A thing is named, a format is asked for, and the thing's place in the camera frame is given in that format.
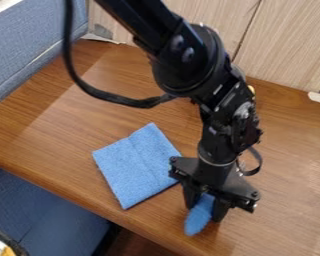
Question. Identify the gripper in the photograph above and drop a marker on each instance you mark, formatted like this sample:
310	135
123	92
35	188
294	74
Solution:
214	178

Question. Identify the blue fork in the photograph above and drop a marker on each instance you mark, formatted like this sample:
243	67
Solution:
198	220

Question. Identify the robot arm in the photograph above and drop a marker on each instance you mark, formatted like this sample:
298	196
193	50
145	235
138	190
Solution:
189	56

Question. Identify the blue cloth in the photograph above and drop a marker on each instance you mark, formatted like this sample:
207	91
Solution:
133	165

